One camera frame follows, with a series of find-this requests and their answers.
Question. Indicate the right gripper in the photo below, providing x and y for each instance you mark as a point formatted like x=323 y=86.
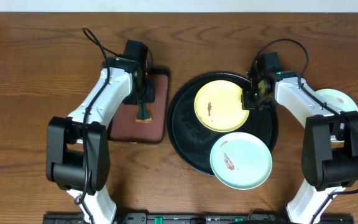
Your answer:
x=247 y=103

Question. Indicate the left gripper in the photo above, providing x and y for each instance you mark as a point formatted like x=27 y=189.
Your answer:
x=146 y=96

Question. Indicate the green and yellow sponge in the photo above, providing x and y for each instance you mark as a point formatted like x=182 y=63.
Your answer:
x=143 y=113

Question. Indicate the yellow plate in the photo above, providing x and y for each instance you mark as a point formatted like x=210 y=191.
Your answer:
x=218 y=106

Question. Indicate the light blue plate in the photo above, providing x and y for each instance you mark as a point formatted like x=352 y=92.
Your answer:
x=240 y=161
x=337 y=99

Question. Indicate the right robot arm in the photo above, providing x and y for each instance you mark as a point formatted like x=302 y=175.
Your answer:
x=329 y=159

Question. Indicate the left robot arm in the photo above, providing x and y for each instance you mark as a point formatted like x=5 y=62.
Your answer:
x=77 y=145

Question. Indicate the black rectangular tray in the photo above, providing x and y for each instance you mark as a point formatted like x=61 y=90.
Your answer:
x=124 y=126

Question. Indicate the black round tray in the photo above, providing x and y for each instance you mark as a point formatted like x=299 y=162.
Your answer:
x=193 y=141

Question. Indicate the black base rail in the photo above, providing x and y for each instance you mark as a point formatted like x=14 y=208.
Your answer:
x=143 y=218

